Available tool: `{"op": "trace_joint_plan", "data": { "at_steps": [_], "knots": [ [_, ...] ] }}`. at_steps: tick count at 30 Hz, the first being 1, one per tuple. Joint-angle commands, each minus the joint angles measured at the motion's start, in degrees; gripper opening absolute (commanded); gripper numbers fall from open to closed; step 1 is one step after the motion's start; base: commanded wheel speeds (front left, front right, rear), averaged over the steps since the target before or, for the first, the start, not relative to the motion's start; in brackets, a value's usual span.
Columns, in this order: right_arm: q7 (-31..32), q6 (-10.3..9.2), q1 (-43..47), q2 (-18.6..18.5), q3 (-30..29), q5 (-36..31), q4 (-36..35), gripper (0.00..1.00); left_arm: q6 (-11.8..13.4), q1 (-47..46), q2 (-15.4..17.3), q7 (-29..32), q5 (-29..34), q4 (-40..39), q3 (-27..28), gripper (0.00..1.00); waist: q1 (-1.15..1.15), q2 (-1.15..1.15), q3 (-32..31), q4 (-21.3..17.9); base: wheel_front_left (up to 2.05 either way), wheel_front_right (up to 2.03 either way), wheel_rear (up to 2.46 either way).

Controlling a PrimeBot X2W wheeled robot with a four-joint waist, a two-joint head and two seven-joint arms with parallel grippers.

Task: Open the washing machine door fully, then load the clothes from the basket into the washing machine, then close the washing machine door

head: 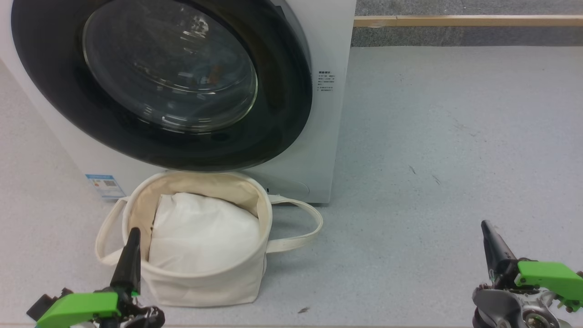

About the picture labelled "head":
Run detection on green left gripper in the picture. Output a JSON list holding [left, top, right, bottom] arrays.
[[36, 227, 142, 328]]

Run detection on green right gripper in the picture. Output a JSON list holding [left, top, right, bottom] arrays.
[[481, 220, 583, 311]]

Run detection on black round washer door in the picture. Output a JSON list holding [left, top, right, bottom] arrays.
[[11, 0, 313, 172]]

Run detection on cream canvas laundry basket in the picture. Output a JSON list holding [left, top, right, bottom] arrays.
[[95, 171, 324, 308]]

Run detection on white front-load washing machine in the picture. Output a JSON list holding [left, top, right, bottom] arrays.
[[0, 0, 357, 204]]

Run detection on white cushion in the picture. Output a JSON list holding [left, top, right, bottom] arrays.
[[148, 192, 261, 275]]

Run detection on blue energy label sticker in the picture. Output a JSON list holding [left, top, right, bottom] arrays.
[[85, 174, 127, 200]]

